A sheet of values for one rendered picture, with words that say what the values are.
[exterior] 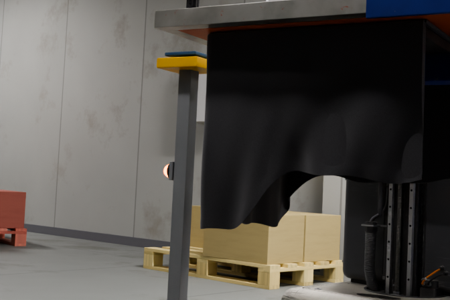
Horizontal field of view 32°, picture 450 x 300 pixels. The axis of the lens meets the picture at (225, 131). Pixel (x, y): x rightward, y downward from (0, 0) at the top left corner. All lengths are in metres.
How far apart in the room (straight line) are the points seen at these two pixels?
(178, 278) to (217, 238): 2.87
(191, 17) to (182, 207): 0.62
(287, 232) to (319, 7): 3.42
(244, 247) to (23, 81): 4.52
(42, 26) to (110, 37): 1.15
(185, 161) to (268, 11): 0.65
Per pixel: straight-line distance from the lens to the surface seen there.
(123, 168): 7.30
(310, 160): 1.57
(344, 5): 1.49
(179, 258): 2.09
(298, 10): 1.53
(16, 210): 6.80
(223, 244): 4.92
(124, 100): 7.37
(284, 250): 4.82
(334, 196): 5.40
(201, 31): 1.70
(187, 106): 2.09
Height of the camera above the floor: 0.63
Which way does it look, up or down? 4 degrees up
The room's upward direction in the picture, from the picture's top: 3 degrees clockwise
